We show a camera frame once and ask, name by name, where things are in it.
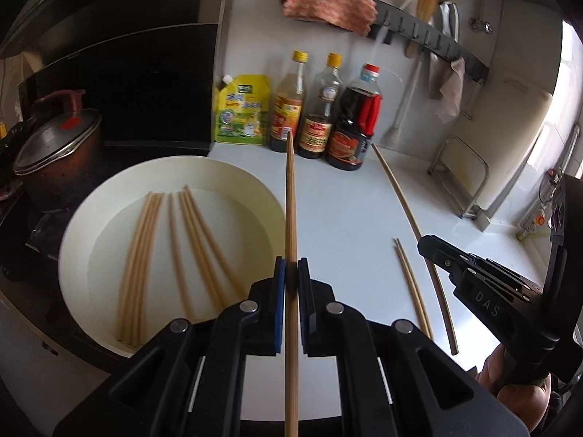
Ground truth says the gripped wooden chopstick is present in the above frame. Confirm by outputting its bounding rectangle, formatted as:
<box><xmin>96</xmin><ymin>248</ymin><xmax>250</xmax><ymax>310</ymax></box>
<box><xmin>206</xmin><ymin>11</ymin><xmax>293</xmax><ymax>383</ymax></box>
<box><xmin>285</xmin><ymin>132</ymin><xmax>300</xmax><ymax>437</ymax></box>

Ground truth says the long curved wooden chopstick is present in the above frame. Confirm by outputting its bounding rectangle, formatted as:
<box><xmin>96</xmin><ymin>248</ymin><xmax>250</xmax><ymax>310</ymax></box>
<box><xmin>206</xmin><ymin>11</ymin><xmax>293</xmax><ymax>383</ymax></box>
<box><xmin>372</xmin><ymin>144</ymin><xmax>458</xmax><ymax>355</ymax></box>

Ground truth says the person's right hand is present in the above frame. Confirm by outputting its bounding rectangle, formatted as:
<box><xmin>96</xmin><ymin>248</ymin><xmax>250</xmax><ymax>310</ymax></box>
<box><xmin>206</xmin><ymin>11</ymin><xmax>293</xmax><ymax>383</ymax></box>
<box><xmin>475</xmin><ymin>344</ymin><xmax>551</xmax><ymax>431</ymax></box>

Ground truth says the wooden chopstick in pile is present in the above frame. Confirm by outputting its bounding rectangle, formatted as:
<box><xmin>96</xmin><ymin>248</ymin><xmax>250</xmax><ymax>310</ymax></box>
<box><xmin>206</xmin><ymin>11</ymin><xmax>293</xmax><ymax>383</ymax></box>
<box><xmin>393</xmin><ymin>238</ymin><xmax>434</xmax><ymax>339</ymax></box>
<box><xmin>183</xmin><ymin>185</ymin><xmax>245</xmax><ymax>295</ymax></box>
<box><xmin>179</xmin><ymin>186</ymin><xmax>226</xmax><ymax>311</ymax></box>
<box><xmin>128</xmin><ymin>193</ymin><xmax>164</xmax><ymax>348</ymax></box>

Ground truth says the white plastic basin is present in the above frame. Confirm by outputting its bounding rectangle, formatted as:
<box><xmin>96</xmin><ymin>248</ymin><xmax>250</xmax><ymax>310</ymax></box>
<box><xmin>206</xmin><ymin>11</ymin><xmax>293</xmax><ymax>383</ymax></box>
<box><xmin>58</xmin><ymin>156</ymin><xmax>285</xmax><ymax>357</ymax></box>

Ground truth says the steel cutting board rack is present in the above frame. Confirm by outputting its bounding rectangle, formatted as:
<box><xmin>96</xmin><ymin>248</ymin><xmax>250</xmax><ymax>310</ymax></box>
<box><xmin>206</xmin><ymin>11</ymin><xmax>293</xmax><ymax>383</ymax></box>
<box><xmin>428</xmin><ymin>135</ymin><xmax>490</xmax><ymax>220</ymax></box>

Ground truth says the white cutting board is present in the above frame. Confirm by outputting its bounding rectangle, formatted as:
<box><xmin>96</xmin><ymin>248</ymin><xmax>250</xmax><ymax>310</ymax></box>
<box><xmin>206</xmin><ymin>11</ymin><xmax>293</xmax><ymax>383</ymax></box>
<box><xmin>453</xmin><ymin>72</ymin><xmax>552</xmax><ymax>210</ymax></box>

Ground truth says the black gas stove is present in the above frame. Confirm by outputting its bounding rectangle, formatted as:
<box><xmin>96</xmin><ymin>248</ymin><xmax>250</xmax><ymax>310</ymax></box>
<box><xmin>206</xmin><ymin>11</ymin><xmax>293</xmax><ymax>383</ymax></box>
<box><xmin>1</xmin><ymin>189</ymin><xmax>78</xmax><ymax>328</ymax></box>

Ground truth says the brown cooking pot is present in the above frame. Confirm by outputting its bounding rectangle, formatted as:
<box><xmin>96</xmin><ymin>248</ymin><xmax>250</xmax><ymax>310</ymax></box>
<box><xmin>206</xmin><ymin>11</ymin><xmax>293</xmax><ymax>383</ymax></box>
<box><xmin>17</xmin><ymin>126</ymin><xmax>100</xmax><ymax>211</ymax></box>

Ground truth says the white hanging brush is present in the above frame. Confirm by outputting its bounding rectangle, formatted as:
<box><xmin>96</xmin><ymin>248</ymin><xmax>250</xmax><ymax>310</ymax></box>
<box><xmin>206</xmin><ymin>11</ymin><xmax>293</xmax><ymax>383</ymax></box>
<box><xmin>382</xmin><ymin>46</ymin><xmax>424</xmax><ymax>148</ymax></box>

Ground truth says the beige hanging rag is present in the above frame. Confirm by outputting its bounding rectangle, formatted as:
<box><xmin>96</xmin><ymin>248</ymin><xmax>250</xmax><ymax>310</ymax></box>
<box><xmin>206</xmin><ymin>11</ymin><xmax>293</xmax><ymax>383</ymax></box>
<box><xmin>429</xmin><ymin>57</ymin><xmax>465</xmax><ymax>123</ymax></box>

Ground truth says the yellow cap soy bottle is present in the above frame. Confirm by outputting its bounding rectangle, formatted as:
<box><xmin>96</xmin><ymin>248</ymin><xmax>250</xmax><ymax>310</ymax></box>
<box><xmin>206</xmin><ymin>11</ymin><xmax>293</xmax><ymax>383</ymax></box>
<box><xmin>297</xmin><ymin>52</ymin><xmax>343</xmax><ymax>159</ymax></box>

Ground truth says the yellow green seasoning pouch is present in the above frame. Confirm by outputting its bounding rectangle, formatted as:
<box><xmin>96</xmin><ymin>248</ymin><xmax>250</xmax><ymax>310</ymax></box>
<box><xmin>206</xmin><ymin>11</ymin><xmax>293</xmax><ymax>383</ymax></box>
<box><xmin>214</xmin><ymin>74</ymin><xmax>271</xmax><ymax>146</ymax></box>

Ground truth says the yellow cap vinegar bottle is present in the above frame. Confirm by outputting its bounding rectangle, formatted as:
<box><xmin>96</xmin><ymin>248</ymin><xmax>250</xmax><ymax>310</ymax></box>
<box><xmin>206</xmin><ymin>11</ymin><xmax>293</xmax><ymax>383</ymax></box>
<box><xmin>268</xmin><ymin>50</ymin><xmax>308</xmax><ymax>152</ymax></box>

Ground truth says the steel pot lid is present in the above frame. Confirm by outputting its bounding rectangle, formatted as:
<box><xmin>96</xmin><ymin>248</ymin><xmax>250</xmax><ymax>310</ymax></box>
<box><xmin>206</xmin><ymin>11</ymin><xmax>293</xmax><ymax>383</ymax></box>
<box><xmin>13</xmin><ymin>110</ymin><xmax>102</xmax><ymax>177</ymax></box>

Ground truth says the pink dish cloth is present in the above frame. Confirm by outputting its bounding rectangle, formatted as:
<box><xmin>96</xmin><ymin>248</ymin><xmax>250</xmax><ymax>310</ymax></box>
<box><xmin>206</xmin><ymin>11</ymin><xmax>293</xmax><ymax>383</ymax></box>
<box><xmin>283</xmin><ymin>0</ymin><xmax>377</xmax><ymax>38</ymax></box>

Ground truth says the large red handle soy bottle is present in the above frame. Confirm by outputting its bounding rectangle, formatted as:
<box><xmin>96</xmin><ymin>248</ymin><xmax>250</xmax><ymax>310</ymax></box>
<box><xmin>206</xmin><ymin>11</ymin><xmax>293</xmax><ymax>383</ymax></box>
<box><xmin>324</xmin><ymin>63</ymin><xmax>383</xmax><ymax>171</ymax></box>

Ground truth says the black wall hook rail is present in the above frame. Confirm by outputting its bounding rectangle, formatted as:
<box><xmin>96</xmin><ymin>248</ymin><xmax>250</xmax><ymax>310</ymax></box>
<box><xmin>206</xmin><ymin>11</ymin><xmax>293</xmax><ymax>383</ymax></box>
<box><xmin>366</xmin><ymin>0</ymin><xmax>489</xmax><ymax>82</ymax></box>

